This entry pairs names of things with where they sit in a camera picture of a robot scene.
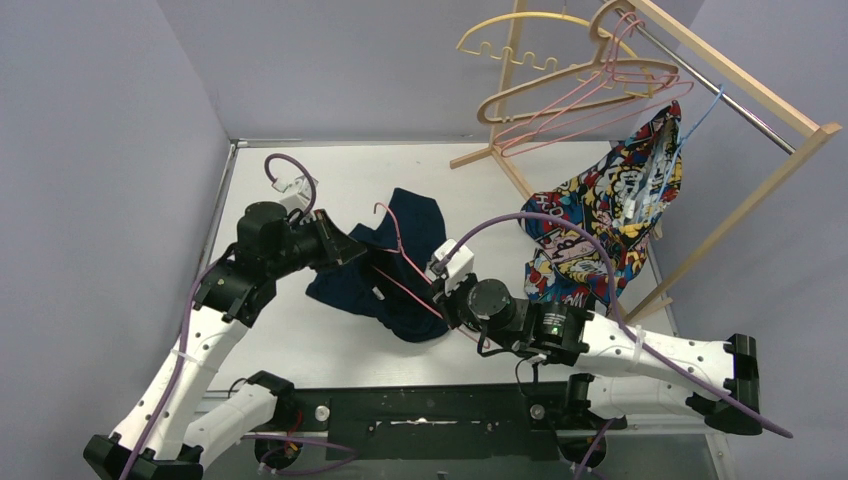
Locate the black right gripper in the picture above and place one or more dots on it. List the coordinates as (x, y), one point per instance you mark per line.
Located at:
(447, 300)

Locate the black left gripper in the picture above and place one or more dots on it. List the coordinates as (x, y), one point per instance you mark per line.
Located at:
(328, 238)

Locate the pink wire hanger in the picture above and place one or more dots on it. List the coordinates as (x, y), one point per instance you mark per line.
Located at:
(400, 250)
(509, 141)

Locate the navy blue shorts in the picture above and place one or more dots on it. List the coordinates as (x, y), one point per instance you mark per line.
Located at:
(388, 282)

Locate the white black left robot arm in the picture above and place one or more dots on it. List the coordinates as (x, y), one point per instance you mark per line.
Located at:
(161, 437)

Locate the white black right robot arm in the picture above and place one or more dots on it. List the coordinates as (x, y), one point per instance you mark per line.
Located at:
(618, 370)

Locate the colourful comic print shorts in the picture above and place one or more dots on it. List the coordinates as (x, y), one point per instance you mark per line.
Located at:
(611, 201)

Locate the yellow plastic hanger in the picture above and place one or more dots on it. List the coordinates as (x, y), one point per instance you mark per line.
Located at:
(512, 52)

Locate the beige wooden hanger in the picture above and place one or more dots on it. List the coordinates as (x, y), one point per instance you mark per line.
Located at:
(613, 75)

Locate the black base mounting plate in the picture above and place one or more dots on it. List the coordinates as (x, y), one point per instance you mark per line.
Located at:
(541, 422)

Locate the metal rack rod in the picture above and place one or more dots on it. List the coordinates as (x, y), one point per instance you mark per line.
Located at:
(715, 83)

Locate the wooden clothes rack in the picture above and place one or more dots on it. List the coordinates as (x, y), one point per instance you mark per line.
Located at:
(816, 136)

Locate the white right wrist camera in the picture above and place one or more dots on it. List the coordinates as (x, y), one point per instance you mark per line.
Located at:
(448, 273)

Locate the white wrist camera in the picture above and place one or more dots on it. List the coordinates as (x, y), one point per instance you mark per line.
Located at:
(448, 273)
(297, 195)

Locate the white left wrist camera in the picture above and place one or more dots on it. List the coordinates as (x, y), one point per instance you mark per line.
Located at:
(297, 195)

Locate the blue wire hanger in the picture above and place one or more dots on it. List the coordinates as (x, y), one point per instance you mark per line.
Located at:
(681, 142)

